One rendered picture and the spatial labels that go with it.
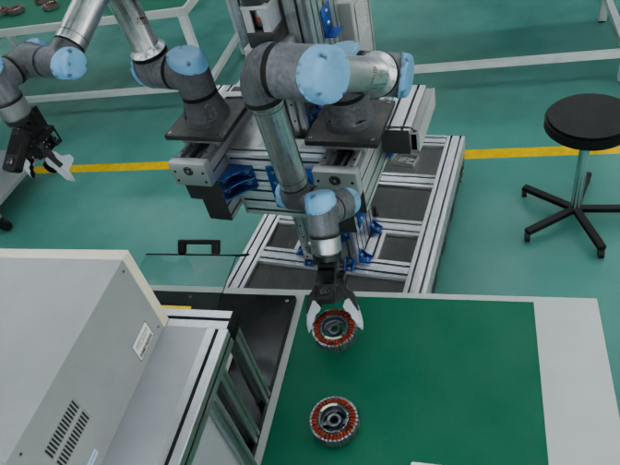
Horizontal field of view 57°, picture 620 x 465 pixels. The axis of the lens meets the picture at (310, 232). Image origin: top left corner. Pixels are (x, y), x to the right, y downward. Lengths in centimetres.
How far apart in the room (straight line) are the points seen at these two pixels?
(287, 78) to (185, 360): 58
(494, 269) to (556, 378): 125
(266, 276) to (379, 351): 109
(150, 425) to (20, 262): 39
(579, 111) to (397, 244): 91
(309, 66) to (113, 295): 56
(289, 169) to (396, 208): 130
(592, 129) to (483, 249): 69
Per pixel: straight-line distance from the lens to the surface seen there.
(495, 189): 303
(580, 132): 245
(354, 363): 146
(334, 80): 118
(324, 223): 134
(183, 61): 181
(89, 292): 104
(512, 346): 148
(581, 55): 373
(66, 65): 149
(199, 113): 187
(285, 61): 118
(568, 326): 154
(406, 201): 267
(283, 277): 244
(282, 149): 136
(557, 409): 141
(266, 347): 152
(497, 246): 273
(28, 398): 95
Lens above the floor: 197
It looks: 43 degrees down
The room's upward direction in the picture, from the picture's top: 15 degrees counter-clockwise
